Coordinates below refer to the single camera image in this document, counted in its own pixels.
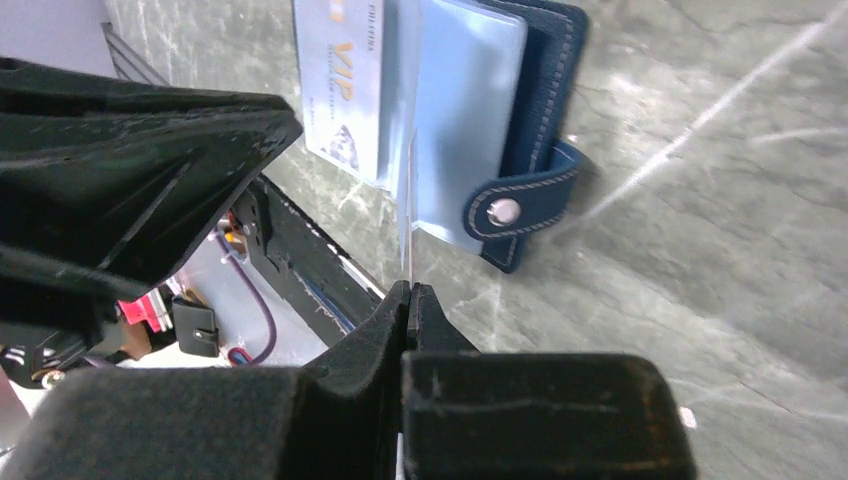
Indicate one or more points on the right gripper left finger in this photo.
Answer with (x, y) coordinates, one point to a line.
(337, 417)

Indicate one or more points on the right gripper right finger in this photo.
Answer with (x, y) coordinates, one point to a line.
(589, 415)

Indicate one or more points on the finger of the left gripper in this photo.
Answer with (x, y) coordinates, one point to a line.
(108, 186)

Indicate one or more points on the blue card holder wallet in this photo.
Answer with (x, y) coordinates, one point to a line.
(484, 85)

